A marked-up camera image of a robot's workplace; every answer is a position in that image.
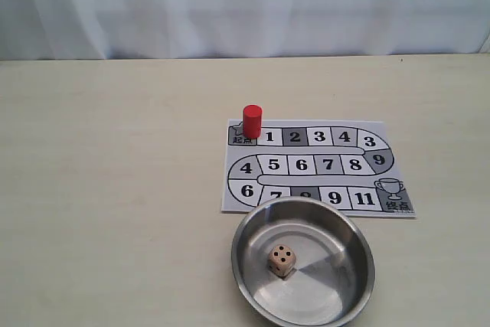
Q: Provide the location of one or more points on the red cylinder game piece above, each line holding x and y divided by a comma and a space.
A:
252, 121

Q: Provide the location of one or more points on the wooden die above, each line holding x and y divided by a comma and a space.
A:
281, 260

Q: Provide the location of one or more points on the printed paper game board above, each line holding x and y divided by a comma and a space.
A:
347, 164

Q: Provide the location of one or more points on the stainless steel bowl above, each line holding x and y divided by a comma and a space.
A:
334, 275

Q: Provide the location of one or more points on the white backdrop curtain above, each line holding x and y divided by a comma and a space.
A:
117, 29

